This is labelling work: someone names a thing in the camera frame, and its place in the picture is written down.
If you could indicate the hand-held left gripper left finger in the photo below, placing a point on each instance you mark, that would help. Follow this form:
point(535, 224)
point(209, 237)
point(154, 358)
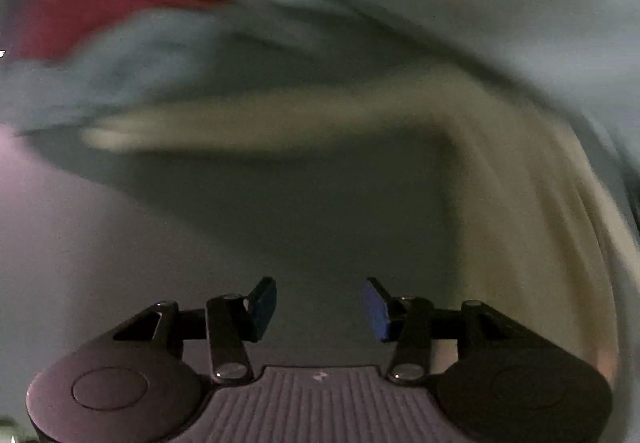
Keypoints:
point(263, 307)

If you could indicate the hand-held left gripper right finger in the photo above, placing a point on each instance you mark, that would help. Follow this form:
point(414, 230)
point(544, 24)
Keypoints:
point(376, 310)

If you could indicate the cream knit garment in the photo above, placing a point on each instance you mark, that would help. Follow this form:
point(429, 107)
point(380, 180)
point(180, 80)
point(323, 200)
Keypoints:
point(500, 163)

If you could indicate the grey bed sheet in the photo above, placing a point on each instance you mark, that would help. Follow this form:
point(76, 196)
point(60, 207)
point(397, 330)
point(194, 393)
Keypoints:
point(280, 223)

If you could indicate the light green garment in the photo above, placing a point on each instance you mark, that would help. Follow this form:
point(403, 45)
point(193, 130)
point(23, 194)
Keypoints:
point(165, 68)

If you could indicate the red garment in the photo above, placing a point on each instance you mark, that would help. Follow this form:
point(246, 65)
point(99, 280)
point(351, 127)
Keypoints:
point(95, 3)

